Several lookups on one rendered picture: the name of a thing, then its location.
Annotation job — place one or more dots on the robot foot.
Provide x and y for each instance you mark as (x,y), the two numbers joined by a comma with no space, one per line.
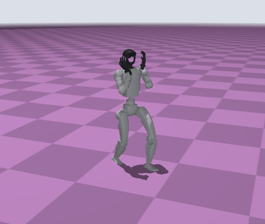
(151,167)
(117,160)

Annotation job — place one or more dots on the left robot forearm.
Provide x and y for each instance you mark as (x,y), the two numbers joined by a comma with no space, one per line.
(145,75)

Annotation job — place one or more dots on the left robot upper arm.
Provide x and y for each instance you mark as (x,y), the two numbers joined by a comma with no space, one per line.
(148,85)

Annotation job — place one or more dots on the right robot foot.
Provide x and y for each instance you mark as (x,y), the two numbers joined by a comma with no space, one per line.
(117,160)

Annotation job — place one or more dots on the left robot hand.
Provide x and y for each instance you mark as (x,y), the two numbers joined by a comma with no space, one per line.
(143,60)

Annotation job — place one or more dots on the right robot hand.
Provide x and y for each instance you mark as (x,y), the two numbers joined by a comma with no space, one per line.
(124,64)

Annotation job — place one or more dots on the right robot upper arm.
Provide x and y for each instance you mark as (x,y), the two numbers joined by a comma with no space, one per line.
(117,75)

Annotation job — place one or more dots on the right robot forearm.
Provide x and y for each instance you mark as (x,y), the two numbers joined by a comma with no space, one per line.
(126,83)

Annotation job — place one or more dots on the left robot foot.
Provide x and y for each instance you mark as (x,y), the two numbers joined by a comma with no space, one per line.
(151,167)

